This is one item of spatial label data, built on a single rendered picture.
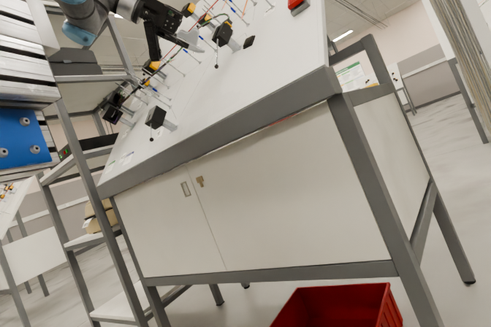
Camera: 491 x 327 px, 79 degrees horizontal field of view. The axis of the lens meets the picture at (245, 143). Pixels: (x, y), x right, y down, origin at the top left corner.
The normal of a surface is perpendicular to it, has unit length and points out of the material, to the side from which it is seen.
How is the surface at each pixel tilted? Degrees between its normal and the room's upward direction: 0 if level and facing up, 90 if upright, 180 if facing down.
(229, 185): 90
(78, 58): 90
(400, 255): 90
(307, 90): 90
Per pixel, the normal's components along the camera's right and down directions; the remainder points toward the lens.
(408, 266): -0.58, 0.20
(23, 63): 0.89, -0.36
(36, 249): 0.75, -0.33
